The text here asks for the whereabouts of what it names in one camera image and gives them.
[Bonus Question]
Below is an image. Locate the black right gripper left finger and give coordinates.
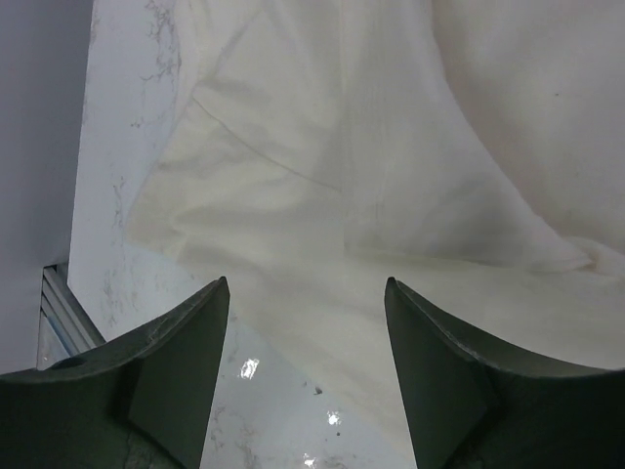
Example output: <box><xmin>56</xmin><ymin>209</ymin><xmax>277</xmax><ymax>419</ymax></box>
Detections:
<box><xmin>1</xmin><ymin>277</ymin><xmax>229</xmax><ymax>468</ymax></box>

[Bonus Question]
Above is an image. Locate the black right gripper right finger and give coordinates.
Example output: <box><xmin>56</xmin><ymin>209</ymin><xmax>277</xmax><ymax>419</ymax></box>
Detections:
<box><xmin>385</xmin><ymin>278</ymin><xmax>624</xmax><ymax>468</ymax></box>

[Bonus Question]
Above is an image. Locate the cream white t shirt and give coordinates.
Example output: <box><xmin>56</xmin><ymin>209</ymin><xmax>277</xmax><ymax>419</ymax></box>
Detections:
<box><xmin>126</xmin><ymin>1</ymin><xmax>624</xmax><ymax>451</ymax></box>

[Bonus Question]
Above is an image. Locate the aluminium frame rail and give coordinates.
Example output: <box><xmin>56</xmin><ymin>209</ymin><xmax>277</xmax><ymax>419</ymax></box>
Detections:
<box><xmin>37</xmin><ymin>263</ymin><xmax>105</xmax><ymax>369</ymax></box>

